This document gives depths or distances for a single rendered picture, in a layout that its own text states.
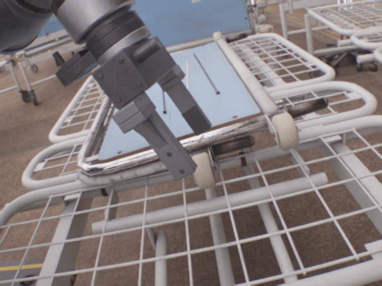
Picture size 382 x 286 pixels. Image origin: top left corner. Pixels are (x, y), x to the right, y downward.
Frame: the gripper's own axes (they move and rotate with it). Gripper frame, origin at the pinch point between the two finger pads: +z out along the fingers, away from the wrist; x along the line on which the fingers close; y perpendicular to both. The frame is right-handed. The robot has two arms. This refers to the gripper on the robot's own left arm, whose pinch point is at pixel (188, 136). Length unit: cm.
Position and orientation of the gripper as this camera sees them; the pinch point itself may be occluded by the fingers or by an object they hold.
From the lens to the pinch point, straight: 44.3
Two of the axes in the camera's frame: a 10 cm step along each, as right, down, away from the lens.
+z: 5.7, 7.9, 2.3
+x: 1.8, -3.9, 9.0
